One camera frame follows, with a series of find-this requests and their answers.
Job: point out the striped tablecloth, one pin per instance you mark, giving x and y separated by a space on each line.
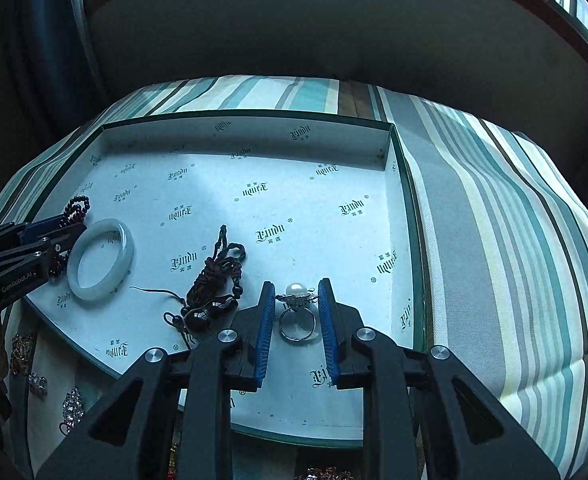
498 260

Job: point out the small silver brooch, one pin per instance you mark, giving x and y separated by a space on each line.
38 385

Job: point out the large round rhinestone brooch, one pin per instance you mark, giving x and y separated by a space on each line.
326 473

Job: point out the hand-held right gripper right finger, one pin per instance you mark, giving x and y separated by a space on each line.
328 340

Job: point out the white jade bangle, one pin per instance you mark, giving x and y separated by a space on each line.
127 250

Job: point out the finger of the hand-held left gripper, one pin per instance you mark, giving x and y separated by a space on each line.
44 227
59 240

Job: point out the white lined shallow box tray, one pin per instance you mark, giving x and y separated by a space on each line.
274 200

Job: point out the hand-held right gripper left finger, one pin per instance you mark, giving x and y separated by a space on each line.
265 345

